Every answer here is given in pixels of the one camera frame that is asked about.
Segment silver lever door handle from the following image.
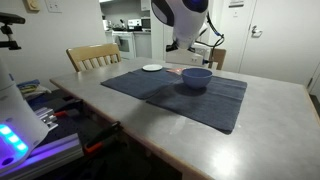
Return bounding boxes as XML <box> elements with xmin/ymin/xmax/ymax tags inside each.
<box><xmin>250</xmin><ymin>25</ymin><xmax>264</xmax><ymax>38</ymax></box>

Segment silver metal bracket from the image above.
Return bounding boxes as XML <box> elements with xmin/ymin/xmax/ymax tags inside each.
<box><xmin>34</xmin><ymin>105</ymin><xmax>60</xmax><ymax>132</ymax></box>

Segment wooden slat-back chair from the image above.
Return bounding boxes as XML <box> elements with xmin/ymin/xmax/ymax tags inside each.
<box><xmin>65</xmin><ymin>42</ymin><xmax>122</xmax><ymax>73</ymax></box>

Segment beige wall thermostat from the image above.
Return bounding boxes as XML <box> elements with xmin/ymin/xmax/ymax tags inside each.
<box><xmin>25</xmin><ymin>0</ymin><xmax>41</xmax><ymax>13</ymax></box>

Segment microwave oven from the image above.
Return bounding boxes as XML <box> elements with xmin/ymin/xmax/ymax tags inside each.
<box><xmin>127</xmin><ymin>17</ymin><xmax>152</xmax><ymax>32</ymax></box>

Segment black clamp orange handle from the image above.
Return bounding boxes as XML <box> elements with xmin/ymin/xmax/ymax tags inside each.
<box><xmin>82</xmin><ymin>121</ymin><xmax>123</xmax><ymax>157</ymax></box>
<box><xmin>53</xmin><ymin>99</ymin><xmax>85</xmax><ymax>119</ymax></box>

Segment orange clear snack packet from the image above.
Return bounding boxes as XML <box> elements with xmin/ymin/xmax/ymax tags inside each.
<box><xmin>165</xmin><ymin>67</ymin><xmax>185</xmax><ymax>75</ymax></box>

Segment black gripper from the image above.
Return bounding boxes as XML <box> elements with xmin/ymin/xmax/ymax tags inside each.
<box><xmin>165</xmin><ymin>40</ymin><xmax>178</xmax><ymax>52</ymax></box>

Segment white kitchen stove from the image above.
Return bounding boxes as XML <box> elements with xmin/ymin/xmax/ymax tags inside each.
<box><xmin>112</xmin><ymin>30</ymin><xmax>136</xmax><ymax>61</ymax></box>

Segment white double switch plate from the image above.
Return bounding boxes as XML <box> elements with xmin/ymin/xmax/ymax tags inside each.
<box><xmin>44</xmin><ymin>0</ymin><xmax>64</xmax><ymax>14</ymax></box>

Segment folded cloth pile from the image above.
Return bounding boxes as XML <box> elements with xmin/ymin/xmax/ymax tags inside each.
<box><xmin>16</xmin><ymin>78</ymin><xmax>52</xmax><ymax>101</ymax></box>

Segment white door with lever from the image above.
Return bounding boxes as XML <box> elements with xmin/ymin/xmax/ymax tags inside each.
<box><xmin>239</xmin><ymin>0</ymin><xmax>320</xmax><ymax>86</ymax></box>

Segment black cable blue connector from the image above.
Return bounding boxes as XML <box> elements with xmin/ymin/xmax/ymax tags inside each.
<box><xmin>199</xmin><ymin>12</ymin><xmax>225</xmax><ymax>65</ymax></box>

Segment blue bowl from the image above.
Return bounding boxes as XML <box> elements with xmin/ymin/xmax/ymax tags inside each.
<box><xmin>181</xmin><ymin>67</ymin><xmax>213</xmax><ymax>90</ymax></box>

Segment black camera on mount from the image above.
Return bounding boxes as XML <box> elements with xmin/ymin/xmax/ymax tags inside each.
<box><xmin>0</xmin><ymin>12</ymin><xmax>27</xmax><ymax>51</ymax></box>

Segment white robot base blue lights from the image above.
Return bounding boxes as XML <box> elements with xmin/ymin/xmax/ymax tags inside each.
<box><xmin>0</xmin><ymin>56</ymin><xmax>51</xmax><ymax>175</ymax></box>

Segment white wall sign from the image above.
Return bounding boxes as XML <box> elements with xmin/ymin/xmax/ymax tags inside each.
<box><xmin>228</xmin><ymin>0</ymin><xmax>245</xmax><ymax>9</ymax></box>

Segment aluminium frame rail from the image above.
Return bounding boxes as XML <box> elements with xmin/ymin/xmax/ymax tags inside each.
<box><xmin>0</xmin><ymin>133</ymin><xmax>85</xmax><ymax>180</ymax></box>

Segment brown wooden chair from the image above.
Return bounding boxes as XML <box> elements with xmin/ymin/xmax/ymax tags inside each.
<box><xmin>208</xmin><ymin>48</ymin><xmax>228</xmax><ymax>71</ymax></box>

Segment dark blue cloth mat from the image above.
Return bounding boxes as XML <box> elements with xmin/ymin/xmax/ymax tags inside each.
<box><xmin>145</xmin><ymin>74</ymin><xmax>248</xmax><ymax>135</ymax></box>
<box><xmin>100</xmin><ymin>68</ymin><xmax>184</xmax><ymax>101</ymax></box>

